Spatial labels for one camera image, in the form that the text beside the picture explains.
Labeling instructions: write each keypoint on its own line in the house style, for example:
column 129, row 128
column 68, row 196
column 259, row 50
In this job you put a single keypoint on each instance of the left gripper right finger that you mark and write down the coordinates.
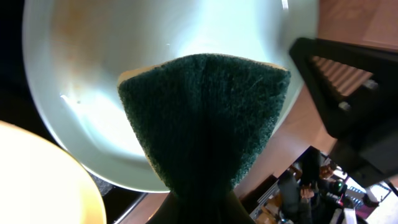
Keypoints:
column 233, row 211

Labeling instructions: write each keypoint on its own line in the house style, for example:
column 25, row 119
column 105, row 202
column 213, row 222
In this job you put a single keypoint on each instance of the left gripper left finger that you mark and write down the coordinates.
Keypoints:
column 171, row 211

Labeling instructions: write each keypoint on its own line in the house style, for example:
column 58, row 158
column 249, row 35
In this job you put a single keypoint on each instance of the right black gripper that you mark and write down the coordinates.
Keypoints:
column 364, row 122

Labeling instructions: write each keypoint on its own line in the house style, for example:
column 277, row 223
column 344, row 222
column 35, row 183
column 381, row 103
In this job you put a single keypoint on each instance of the mint plate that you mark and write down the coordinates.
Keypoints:
column 75, row 51

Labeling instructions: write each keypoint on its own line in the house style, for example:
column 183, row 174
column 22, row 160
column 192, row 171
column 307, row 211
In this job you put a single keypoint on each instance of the green yellow sponge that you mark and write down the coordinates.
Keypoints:
column 203, row 119

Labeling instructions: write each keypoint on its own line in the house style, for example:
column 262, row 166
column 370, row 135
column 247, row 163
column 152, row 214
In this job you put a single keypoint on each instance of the black round tray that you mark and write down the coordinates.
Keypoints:
column 17, row 107

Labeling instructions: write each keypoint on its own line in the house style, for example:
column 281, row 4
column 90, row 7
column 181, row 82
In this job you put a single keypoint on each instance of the yellow plate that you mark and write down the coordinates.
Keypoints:
column 41, row 183

